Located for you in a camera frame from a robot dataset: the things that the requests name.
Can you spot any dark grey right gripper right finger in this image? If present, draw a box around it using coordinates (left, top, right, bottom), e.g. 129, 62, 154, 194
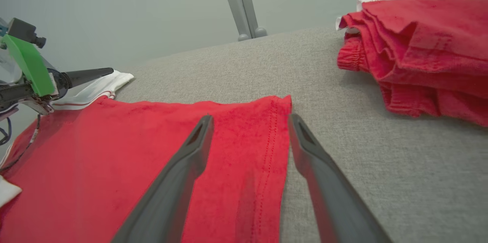
288, 114, 393, 243

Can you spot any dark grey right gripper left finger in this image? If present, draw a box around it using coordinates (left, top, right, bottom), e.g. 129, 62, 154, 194
111, 115, 214, 243

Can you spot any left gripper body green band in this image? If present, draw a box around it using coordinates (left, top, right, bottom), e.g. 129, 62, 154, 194
0, 34, 72, 116

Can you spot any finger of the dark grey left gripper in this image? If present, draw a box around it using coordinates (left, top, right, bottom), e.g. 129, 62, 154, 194
61, 67, 114, 90

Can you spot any red white basketball jersey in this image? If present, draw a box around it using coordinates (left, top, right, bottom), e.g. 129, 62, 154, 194
0, 70, 292, 243

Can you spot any red shorts white trim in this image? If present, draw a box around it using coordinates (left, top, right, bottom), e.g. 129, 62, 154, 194
335, 0, 488, 127

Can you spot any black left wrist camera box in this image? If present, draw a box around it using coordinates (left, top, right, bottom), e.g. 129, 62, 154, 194
7, 18, 47, 49

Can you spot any black white left arm cable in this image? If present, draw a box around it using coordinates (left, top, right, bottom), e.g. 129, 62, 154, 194
0, 114, 42, 171

